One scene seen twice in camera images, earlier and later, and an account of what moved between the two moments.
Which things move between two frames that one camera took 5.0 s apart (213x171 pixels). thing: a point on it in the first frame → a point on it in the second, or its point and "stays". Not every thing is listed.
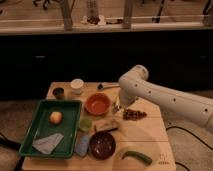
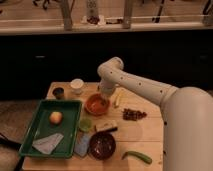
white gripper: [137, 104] → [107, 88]
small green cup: [85, 124] stays
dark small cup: [58, 92] stays
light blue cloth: [48, 144] stays
